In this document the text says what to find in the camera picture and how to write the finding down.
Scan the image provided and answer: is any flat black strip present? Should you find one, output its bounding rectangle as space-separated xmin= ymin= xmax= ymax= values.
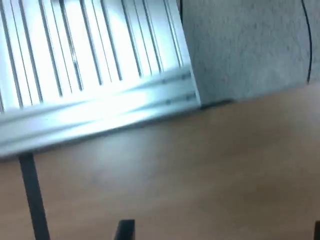
xmin=18 ymin=153 xmax=51 ymax=240

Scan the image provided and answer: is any aluminium slotted robot table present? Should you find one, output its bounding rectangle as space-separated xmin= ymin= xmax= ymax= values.
xmin=0 ymin=0 xmax=202 ymax=161

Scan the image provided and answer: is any black hanging cable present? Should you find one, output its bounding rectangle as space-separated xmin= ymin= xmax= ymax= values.
xmin=301 ymin=0 xmax=312 ymax=83

